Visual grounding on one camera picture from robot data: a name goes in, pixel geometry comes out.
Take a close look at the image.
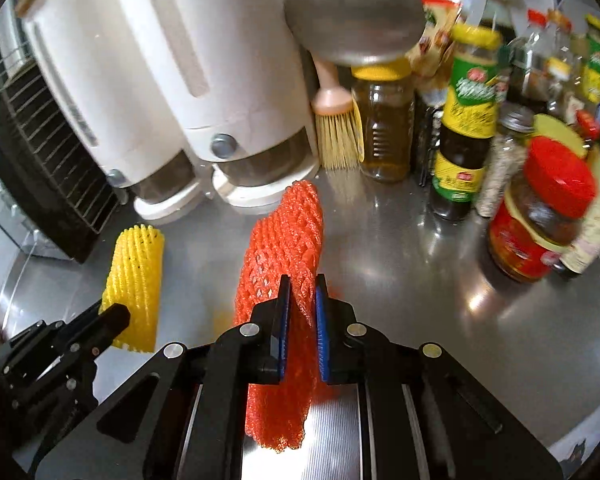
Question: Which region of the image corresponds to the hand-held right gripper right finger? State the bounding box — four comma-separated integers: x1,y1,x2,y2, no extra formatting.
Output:
314,272,563,480

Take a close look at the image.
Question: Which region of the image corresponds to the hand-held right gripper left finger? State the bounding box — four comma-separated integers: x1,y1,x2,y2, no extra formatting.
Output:
32,274,293,480

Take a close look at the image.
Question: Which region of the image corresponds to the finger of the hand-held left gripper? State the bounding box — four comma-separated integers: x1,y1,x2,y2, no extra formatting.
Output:
62,304,132,358

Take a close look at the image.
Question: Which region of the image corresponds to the yellow foam fruit net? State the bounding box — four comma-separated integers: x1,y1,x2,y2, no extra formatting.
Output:
99,226,165,354

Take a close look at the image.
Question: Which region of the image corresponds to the orange foam fruit net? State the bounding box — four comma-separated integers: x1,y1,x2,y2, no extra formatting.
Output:
232,180,327,454

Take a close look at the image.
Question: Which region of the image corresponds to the black toaster oven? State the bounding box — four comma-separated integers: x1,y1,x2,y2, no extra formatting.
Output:
0,45,122,266

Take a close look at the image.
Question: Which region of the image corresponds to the oil jar yellow lid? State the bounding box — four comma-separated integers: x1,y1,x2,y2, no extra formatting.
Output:
351,57,416,184

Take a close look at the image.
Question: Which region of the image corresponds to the red lid sauce jar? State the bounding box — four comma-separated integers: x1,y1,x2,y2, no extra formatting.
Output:
487,135,598,284

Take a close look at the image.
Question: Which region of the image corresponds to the glass pepper shaker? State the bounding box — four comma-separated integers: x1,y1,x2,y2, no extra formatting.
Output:
474,105,537,219

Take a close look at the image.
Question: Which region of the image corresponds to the sauce bottle green yellow label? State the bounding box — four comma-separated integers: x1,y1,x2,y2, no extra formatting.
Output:
426,22,504,224

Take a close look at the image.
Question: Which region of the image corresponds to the soy sauce bottle beige label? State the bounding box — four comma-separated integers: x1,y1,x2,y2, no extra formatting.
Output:
561,147,600,277

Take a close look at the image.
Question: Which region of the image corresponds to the yellow snack packet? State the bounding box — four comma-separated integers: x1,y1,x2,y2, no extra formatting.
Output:
411,0,464,92

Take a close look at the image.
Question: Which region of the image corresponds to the clear bottle red cap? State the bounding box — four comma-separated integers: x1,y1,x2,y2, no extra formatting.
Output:
510,8,552,111

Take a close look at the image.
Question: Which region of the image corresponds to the clear bottle orange cap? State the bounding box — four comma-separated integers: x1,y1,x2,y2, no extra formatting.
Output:
547,9,577,113

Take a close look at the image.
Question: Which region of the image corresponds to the green label bottle yellow cap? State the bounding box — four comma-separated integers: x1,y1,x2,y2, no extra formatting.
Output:
581,13,600,107

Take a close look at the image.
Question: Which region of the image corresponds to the pink handled brush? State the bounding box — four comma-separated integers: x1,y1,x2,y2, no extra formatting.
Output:
310,57,364,172

